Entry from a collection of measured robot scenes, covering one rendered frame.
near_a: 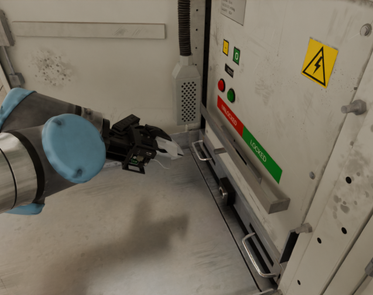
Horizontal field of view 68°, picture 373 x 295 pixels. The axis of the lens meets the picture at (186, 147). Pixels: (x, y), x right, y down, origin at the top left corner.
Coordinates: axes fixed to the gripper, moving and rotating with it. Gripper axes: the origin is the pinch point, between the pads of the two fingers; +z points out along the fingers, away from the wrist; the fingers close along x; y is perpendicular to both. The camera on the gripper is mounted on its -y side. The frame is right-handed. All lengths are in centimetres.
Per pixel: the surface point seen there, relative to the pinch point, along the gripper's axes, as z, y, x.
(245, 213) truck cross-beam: 17.1, 13.9, -3.3
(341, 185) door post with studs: -1.2, 35.3, 22.8
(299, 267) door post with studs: 7.8, 35.2, 7.2
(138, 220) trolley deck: -2.0, 4.4, -20.9
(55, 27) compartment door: -33, -42, 5
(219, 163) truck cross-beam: 16.1, -3.5, -1.9
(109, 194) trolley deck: -7.7, -7.0, -24.4
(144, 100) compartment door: -0.5, -35.6, -5.0
